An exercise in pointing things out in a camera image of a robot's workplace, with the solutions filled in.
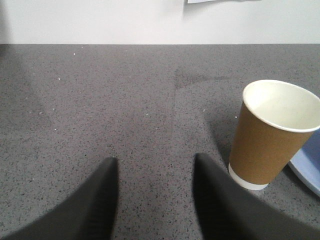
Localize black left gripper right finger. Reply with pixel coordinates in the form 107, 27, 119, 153
193, 153, 320, 240

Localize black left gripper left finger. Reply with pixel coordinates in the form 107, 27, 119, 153
5, 157, 118, 240

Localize brown paper cup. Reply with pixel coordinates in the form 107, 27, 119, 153
228, 79, 320, 191

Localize light blue plate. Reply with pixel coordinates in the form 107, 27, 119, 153
288, 130, 320, 197

